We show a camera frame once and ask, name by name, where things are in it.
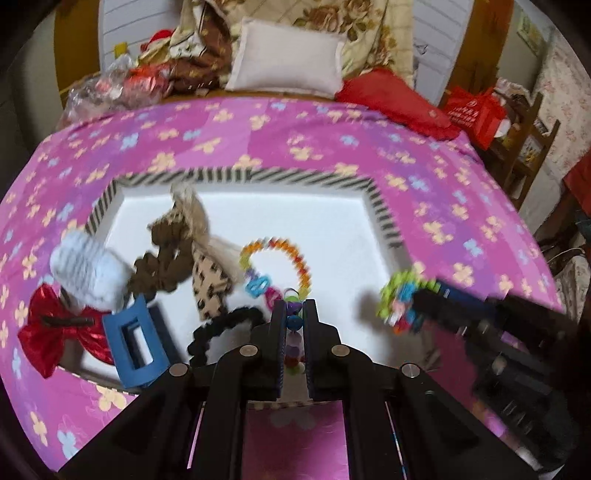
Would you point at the clear plastic bag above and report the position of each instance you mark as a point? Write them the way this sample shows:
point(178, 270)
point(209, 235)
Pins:
point(101, 90)

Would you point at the blue hair claw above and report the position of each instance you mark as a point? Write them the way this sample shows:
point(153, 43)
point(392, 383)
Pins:
point(115, 355)

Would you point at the black scrunchie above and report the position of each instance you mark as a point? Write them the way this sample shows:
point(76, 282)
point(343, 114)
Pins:
point(217, 325)

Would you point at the purple floral bedsheet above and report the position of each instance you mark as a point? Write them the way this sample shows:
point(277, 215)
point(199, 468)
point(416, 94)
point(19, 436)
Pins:
point(323, 138)

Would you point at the striped cardboard box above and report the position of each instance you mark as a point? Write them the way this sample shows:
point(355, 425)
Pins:
point(332, 240)

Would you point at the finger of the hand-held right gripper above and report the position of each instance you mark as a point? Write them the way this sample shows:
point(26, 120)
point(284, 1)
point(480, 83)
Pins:
point(455, 291)
point(443, 314)

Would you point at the red satin hair bow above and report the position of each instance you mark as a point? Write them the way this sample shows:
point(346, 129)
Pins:
point(51, 332)

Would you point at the red and white plush toy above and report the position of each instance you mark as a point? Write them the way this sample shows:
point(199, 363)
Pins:
point(157, 44)

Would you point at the white knitted scrunchie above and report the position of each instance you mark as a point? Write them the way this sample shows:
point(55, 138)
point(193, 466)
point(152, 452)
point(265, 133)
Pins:
point(87, 267)

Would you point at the red shopping bag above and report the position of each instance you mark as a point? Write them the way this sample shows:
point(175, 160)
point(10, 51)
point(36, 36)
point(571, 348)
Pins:
point(475, 113)

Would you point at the leopard print hair bow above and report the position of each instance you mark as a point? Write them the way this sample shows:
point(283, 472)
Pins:
point(210, 281)

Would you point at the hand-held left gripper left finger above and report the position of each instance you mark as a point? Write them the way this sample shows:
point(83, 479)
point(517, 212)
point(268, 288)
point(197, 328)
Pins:
point(280, 360)

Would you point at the white pillow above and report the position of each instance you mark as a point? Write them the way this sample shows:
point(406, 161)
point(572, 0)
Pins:
point(286, 60)

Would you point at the beige floral quilt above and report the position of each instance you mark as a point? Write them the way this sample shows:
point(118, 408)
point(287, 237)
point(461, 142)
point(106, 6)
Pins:
point(332, 23)

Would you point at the wooden chair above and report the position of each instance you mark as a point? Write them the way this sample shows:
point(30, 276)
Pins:
point(526, 147)

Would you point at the brown scrunchie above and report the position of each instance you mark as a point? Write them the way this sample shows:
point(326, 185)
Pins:
point(161, 258)

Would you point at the red pillow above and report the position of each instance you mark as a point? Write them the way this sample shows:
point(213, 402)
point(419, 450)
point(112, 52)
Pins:
point(392, 99)

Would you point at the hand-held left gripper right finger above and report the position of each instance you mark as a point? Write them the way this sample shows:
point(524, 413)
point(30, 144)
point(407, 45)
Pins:
point(310, 360)

